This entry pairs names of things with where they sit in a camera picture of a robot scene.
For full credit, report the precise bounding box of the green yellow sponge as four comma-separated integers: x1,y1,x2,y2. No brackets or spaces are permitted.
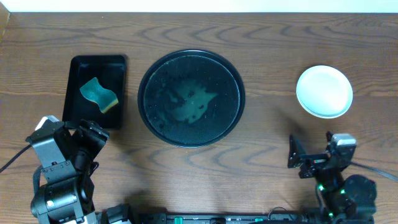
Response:
80,77,119,114

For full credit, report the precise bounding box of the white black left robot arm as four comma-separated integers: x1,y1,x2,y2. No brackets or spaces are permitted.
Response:
26,116,109,223

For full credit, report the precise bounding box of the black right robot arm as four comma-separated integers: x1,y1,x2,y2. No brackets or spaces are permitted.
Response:
287,131,377,223

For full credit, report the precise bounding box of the black rectangular tray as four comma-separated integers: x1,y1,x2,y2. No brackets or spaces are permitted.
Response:
62,55,127,129

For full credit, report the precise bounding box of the black round tray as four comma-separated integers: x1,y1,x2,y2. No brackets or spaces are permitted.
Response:
137,49,245,147

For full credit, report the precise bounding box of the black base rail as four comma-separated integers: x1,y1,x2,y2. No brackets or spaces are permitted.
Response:
93,203,375,224

